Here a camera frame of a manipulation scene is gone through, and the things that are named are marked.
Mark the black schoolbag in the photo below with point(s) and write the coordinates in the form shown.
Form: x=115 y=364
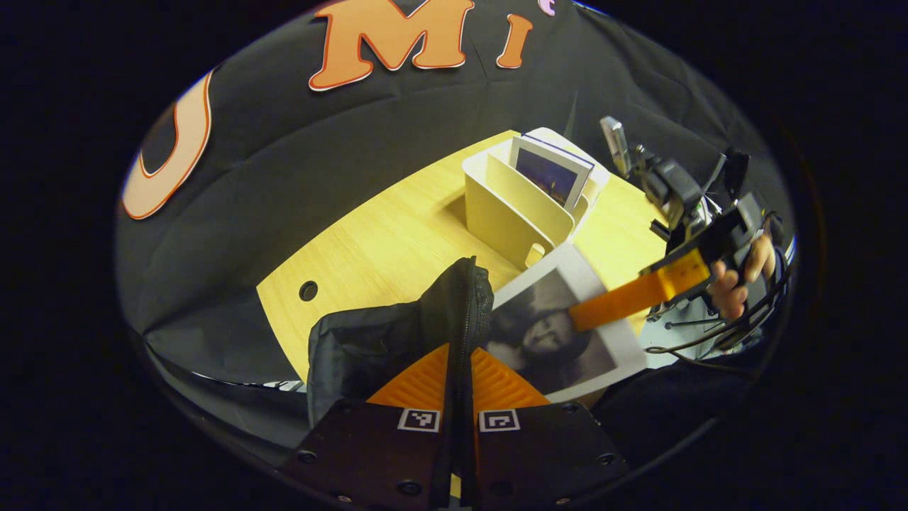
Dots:
x=383 y=341

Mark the black backdrop cloth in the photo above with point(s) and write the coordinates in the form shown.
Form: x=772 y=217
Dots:
x=284 y=177

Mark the white bookshelf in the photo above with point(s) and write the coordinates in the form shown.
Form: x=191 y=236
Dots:
x=504 y=213

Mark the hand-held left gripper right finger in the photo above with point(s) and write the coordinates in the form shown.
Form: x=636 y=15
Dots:
x=539 y=454

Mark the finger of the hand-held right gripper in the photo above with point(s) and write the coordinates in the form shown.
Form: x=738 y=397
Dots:
x=638 y=291

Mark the white portrait cover book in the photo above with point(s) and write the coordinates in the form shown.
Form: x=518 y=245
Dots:
x=546 y=333

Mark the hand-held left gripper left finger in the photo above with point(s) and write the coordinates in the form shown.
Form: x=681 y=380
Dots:
x=369 y=447

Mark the blue cover book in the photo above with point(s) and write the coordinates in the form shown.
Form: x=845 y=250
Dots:
x=550 y=174

